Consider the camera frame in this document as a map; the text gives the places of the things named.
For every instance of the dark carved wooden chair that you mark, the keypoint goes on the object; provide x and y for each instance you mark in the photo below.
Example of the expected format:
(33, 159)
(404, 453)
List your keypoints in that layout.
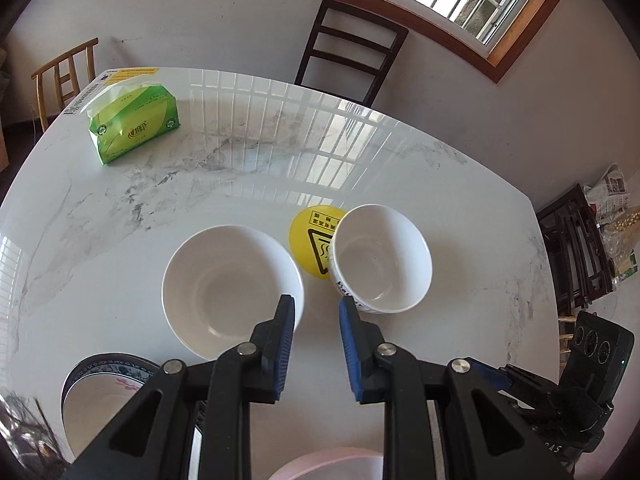
(575, 250)

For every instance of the pink bowl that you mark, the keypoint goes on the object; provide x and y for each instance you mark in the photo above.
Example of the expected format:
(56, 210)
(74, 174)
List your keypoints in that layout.
(325, 466)

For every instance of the green tissue pack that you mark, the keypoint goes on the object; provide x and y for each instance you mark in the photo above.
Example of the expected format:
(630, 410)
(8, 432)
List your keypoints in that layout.
(135, 122)

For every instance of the clear plastic bag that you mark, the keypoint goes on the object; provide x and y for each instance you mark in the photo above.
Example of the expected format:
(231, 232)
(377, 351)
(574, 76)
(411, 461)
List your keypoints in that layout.
(622, 245)

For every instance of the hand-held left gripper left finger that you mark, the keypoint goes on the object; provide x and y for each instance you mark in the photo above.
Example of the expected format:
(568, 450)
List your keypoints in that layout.
(284, 350)

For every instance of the person's right hand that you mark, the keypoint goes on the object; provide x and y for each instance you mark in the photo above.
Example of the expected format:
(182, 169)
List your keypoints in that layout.
(575, 415)

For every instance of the newspaper pile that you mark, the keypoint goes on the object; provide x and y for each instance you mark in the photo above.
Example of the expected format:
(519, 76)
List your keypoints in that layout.
(612, 190)

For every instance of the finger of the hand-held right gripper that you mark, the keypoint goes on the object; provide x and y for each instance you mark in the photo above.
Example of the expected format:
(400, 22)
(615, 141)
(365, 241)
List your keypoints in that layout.
(495, 376)

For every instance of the large blue floral plate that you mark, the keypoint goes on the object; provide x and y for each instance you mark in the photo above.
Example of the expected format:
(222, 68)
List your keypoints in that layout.
(100, 366)

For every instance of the white ribbed bowl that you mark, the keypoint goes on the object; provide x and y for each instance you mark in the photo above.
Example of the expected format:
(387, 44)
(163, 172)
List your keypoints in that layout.
(385, 260)

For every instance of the light wooden chair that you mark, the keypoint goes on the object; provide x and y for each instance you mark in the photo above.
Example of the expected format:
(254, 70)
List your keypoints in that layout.
(65, 80)

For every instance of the dark wooden chair with slats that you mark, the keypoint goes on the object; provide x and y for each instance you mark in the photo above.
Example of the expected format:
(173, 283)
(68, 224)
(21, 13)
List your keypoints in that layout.
(350, 50)

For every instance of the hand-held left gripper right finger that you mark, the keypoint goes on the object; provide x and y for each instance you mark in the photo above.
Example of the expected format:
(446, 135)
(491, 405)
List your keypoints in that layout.
(350, 350)

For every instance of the white plate with pink flower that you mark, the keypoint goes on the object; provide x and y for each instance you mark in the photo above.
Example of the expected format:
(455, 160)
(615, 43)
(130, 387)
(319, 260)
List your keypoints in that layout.
(95, 410)

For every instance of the white bowl with blue stripes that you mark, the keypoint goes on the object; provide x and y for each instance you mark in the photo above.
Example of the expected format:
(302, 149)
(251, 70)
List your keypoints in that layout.
(220, 285)

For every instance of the yellow round sticker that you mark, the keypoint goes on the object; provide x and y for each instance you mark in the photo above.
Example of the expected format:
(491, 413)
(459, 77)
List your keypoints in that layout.
(307, 240)

